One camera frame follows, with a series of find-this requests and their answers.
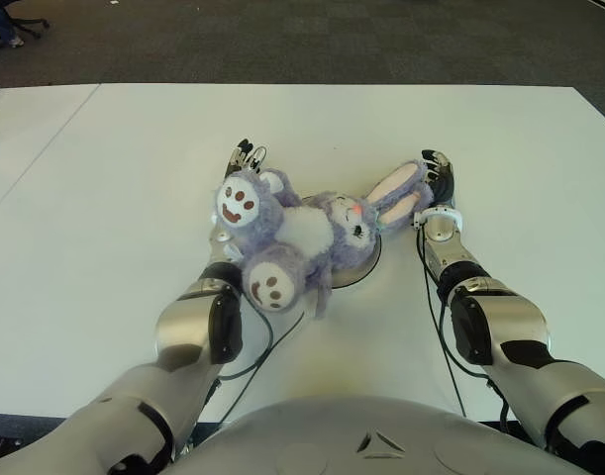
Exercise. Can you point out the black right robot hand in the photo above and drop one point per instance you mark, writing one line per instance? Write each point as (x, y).
(443, 185)

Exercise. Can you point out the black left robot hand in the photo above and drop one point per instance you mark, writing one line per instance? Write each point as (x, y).
(245, 153)

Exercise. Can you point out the purple plush bunny doll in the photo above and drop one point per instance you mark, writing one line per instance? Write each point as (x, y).
(302, 227)

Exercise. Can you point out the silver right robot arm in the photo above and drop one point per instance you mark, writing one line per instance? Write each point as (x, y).
(510, 321)

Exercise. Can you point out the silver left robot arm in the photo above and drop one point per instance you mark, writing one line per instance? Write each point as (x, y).
(183, 321)

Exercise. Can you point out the white plate with black rim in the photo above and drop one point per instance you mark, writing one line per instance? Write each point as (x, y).
(351, 277)

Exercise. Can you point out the black office chair base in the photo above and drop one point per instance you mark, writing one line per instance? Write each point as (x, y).
(32, 22)

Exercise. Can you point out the person in blue jeans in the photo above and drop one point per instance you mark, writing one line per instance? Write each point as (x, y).
(0, 17)

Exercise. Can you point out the silver robot torso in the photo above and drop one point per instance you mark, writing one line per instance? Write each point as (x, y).
(332, 445)

